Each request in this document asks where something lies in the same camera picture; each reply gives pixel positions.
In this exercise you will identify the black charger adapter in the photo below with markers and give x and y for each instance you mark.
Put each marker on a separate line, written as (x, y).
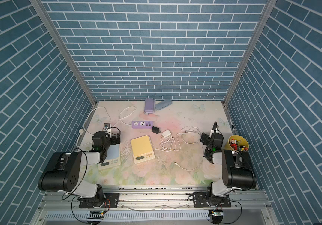
(155, 130)

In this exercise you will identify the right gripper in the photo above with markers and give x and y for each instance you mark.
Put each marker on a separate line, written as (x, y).
(207, 138)

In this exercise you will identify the purple case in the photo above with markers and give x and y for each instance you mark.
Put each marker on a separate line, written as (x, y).
(149, 106)

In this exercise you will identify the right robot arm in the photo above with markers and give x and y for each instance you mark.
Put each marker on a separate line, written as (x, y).
(237, 173)

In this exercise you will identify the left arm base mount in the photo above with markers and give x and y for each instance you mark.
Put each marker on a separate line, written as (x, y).
(108, 201)

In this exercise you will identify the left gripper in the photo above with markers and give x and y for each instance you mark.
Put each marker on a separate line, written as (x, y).
(113, 139)

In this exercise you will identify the grey blue case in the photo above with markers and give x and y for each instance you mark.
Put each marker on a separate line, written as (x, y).
(163, 104)

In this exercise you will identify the purple power strip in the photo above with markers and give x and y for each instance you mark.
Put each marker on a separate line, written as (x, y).
(142, 124)

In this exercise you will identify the blue electronic scale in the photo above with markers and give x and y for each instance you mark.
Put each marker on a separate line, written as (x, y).
(113, 158)

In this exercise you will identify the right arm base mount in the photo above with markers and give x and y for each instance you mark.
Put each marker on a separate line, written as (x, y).
(203, 200)

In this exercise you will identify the white charger adapter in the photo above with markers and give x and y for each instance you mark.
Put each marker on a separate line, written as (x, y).
(166, 134)

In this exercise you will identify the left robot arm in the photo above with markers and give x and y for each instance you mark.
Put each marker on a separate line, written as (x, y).
(62, 173)

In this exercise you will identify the yellow cup with markers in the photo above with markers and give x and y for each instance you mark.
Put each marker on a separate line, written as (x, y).
(237, 143)

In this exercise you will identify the aluminium rail frame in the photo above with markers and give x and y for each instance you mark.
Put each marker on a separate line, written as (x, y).
(157, 205)

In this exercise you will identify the yellow electronic scale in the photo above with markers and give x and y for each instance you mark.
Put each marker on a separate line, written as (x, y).
(142, 149)

